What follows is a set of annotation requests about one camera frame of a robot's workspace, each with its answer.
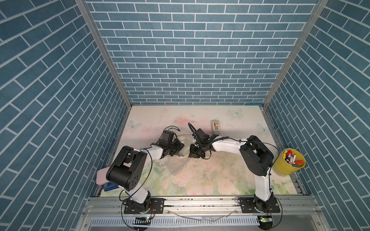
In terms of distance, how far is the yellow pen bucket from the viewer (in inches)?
30.1

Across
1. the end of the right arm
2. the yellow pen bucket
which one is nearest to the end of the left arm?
the end of the right arm

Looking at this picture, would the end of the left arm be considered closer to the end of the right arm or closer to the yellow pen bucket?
the end of the right arm
